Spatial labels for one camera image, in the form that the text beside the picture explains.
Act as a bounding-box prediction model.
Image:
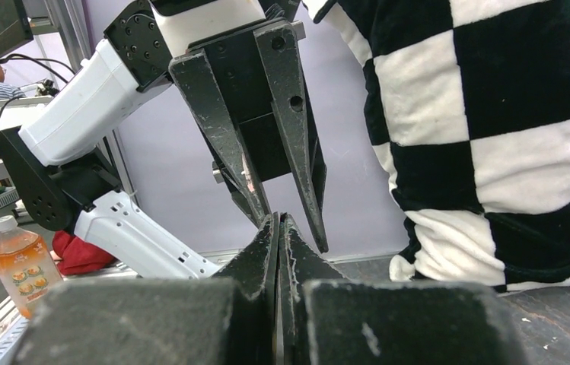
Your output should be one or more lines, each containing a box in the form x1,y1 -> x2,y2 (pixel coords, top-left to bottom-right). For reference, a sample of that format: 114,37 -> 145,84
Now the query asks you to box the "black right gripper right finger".
279,214 -> 527,364

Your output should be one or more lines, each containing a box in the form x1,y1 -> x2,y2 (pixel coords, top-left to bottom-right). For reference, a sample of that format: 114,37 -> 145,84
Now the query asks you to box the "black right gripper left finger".
12,214 -> 280,364

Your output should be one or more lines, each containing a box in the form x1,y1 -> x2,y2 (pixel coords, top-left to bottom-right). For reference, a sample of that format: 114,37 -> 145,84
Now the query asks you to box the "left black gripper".
169,17 -> 329,253

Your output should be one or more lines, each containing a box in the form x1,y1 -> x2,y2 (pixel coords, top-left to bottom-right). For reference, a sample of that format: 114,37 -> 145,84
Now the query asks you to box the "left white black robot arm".
0,1 -> 328,279

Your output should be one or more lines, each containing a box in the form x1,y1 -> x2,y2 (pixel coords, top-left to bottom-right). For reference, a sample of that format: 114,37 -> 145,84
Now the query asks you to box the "red cloth bundle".
50,231 -> 116,276

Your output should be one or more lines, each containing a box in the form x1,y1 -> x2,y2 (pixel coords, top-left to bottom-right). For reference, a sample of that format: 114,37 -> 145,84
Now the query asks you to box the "orange drink bottle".
0,215 -> 63,319

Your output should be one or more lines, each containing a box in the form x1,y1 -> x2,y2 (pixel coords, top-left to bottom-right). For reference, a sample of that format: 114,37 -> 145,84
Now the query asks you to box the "black white checkered cloth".
304,1 -> 570,293

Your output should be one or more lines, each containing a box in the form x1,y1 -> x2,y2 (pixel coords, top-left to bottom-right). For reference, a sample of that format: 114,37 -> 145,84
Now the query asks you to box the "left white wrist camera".
151,0 -> 266,57

